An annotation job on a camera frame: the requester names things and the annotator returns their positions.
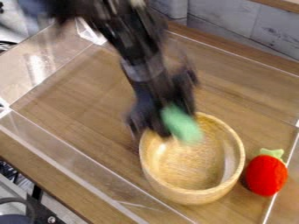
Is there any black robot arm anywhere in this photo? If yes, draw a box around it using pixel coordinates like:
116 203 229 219
46 0 201 142

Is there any clear acrylic tray enclosure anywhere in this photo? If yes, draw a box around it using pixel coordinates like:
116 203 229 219
0 24 299 224

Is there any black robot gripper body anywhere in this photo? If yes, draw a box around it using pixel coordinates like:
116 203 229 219
125 66 199 135

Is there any clear acrylic corner bracket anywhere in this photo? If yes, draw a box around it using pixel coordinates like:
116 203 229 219
74 17 108 46

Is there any black table clamp base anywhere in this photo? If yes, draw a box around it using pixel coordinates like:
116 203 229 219
0 192 68 224

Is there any red toy strawberry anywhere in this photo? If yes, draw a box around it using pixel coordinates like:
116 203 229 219
245 148 288 197

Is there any green rectangular stick block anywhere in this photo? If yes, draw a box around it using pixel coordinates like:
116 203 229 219
161 104 201 144

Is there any brown wooden bowl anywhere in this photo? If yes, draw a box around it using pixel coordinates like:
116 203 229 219
138 113 245 205

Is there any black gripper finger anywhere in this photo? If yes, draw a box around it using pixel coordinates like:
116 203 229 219
152 115 172 138
180 86 196 116

